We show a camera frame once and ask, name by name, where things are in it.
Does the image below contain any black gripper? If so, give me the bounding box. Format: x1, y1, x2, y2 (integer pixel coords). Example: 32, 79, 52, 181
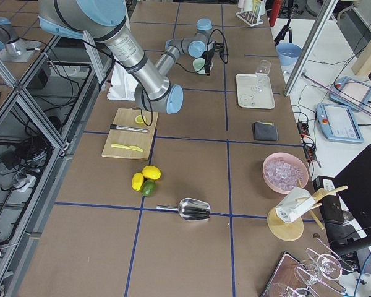
202, 42, 225, 76

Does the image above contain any green bowl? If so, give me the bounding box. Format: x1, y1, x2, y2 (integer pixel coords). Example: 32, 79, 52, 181
192, 58, 205, 75

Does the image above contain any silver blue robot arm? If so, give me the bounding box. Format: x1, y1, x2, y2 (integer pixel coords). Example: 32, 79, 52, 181
39, 0, 226, 114

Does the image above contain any blue bowl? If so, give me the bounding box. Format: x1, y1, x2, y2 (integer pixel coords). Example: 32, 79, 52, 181
276, 43, 302, 66

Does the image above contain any pink bowl with ice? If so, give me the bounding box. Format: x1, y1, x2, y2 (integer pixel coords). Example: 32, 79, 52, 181
262, 152, 309, 194

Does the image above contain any metal ice scoop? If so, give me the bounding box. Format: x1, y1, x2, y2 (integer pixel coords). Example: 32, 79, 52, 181
156, 197, 211, 221

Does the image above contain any cream bear tray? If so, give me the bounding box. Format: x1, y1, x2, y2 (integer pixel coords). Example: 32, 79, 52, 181
236, 74, 275, 110

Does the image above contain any clear wine glass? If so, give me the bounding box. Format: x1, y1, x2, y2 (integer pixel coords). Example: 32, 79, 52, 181
251, 59, 271, 93

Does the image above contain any grey folded cloth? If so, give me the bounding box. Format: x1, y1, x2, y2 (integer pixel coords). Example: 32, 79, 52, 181
252, 121, 278, 141

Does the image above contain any lemon half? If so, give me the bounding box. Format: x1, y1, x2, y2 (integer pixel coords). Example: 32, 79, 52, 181
135, 114, 146, 124

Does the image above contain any wooden cutting board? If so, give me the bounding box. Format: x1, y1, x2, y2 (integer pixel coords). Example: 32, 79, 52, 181
101, 108, 158, 160

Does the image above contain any red cylinder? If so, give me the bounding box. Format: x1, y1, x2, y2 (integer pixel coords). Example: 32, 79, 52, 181
269, 0, 282, 27

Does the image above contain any large yellow lemon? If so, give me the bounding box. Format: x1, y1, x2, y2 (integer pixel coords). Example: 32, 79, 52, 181
142, 165, 161, 180

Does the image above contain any yellow plastic knife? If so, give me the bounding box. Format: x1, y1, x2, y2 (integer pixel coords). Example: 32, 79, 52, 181
111, 143, 144, 152

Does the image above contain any small yellow lemon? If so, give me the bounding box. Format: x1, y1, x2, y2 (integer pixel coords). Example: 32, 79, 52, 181
131, 173, 145, 191

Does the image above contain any green lime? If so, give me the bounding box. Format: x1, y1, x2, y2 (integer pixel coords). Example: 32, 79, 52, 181
140, 179, 156, 197

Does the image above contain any near teach pendant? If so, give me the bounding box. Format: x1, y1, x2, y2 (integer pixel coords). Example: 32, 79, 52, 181
316, 103, 364, 144

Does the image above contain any teach pendant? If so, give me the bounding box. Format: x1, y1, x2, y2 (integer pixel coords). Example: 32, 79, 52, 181
329, 76, 371, 111
316, 103, 364, 144

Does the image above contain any far teach pendant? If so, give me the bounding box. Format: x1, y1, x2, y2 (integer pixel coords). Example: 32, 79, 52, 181
329, 76, 371, 111

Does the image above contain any wooden stand with base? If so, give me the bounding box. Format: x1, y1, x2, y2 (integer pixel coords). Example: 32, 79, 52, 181
267, 186, 348, 241

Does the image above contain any silver rod green tip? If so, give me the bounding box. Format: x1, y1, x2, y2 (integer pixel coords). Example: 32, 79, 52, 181
301, 73, 371, 117

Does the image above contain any black monitor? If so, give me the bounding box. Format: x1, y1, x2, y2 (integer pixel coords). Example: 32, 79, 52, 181
333, 144, 371, 256

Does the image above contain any white wire cup rack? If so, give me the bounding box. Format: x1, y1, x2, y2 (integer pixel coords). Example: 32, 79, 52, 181
236, 0, 266, 27

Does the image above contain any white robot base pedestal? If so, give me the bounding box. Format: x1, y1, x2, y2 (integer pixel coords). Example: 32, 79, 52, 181
108, 64, 138, 101

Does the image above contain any black camera tripod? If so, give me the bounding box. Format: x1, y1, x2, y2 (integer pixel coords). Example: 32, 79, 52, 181
274, 0, 298, 46

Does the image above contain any aluminium frame post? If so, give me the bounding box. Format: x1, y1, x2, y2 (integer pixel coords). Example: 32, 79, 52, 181
284, 0, 338, 96

